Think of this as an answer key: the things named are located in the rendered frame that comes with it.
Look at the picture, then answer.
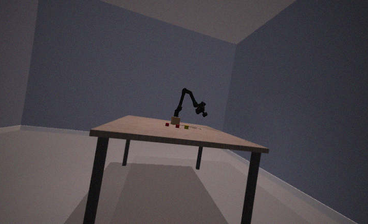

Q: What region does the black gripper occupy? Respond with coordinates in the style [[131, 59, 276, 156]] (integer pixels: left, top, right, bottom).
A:
[[198, 103, 208, 117]]

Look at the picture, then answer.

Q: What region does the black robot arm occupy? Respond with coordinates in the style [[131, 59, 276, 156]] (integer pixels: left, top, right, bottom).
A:
[[174, 88, 201, 117]]

